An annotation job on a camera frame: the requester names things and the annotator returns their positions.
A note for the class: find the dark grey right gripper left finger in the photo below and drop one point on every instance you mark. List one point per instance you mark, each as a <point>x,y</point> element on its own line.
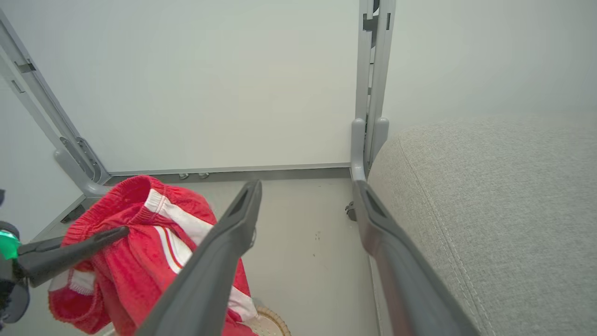
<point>210,270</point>

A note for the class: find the light grey fabric sofa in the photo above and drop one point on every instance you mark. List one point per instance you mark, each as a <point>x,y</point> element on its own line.
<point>503,224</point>

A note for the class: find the grey metal frame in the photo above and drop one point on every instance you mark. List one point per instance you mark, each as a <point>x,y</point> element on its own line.
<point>56,126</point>

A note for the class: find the grey partition base rail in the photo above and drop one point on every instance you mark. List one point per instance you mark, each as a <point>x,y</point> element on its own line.
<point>261,171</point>

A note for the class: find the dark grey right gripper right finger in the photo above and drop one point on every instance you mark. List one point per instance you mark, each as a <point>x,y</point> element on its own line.
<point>401,280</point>

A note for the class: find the red shorts with white stripes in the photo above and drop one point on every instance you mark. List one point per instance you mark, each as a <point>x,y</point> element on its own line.
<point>135,261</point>

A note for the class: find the grey metal partition post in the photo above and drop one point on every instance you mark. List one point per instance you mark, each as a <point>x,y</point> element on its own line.
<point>371,84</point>

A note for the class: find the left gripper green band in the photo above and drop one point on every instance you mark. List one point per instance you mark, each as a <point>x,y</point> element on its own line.
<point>10,280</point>

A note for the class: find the woven wicker laundry basket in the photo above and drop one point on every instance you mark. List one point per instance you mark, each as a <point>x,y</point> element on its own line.
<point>273,323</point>

